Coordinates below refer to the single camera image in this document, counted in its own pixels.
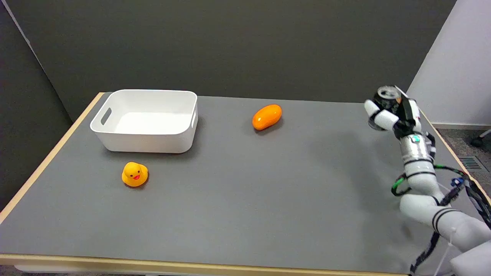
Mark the floor vent grille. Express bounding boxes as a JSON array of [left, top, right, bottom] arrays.
[[459, 156, 484, 171]]

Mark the white plastic box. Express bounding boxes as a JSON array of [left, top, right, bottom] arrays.
[[90, 89, 199, 154]]

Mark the yellow rubber duck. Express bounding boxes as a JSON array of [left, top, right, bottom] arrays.
[[122, 162, 149, 188]]

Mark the orange plastic mango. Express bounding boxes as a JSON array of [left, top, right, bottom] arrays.
[[252, 104, 283, 131]]

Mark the green cable loop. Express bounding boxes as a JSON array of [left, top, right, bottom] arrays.
[[391, 165, 466, 197]]

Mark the black cable bundle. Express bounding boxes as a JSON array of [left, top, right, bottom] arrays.
[[409, 132, 491, 276]]

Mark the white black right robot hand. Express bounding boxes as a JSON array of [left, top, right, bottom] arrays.
[[364, 86, 423, 139]]

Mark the black drink can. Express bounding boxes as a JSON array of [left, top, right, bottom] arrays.
[[368, 86, 402, 131]]

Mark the black chair caster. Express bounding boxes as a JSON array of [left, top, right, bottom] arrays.
[[471, 130, 491, 148]]

